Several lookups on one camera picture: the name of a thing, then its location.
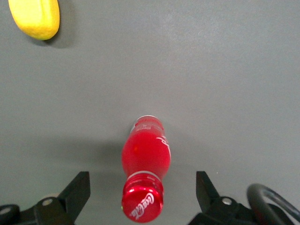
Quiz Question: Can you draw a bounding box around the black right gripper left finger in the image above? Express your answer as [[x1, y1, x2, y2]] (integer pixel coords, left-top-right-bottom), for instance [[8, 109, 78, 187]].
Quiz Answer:
[[20, 171, 91, 225]]

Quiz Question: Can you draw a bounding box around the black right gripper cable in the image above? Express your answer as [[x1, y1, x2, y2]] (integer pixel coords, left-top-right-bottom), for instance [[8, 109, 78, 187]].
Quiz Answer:
[[247, 183, 300, 225]]

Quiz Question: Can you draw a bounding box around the red coke bottle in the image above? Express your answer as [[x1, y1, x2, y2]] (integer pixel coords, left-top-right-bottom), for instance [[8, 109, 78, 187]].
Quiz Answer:
[[121, 114, 172, 224]]

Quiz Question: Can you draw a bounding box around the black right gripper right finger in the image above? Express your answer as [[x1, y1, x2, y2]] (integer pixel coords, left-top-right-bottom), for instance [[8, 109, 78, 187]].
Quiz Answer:
[[187, 171, 256, 225]]

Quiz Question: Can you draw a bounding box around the yellow lemon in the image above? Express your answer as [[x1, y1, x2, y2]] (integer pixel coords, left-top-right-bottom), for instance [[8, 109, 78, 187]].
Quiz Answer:
[[8, 0, 61, 41]]

